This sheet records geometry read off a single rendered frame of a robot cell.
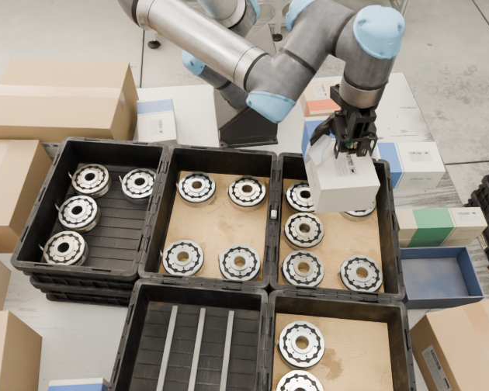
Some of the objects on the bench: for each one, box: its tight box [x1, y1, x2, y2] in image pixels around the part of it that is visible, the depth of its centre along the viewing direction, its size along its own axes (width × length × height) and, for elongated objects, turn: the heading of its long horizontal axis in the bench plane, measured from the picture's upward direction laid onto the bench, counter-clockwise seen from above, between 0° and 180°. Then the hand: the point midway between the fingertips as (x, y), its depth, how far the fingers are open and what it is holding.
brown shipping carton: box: [410, 296, 489, 391], centre depth 101 cm, size 30×22×16 cm
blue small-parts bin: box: [400, 246, 485, 310], centre depth 120 cm, size 20×15×7 cm
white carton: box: [137, 96, 179, 148], centre depth 150 cm, size 20×12×9 cm, turn 10°
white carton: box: [373, 142, 446, 189], centre depth 140 cm, size 20×12×9 cm, turn 91°
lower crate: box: [29, 282, 132, 308], centre depth 125 cm, size 40×30×12 cm
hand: (338, 157), depth 95 cm, fingers closed on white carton, 13 cm apart
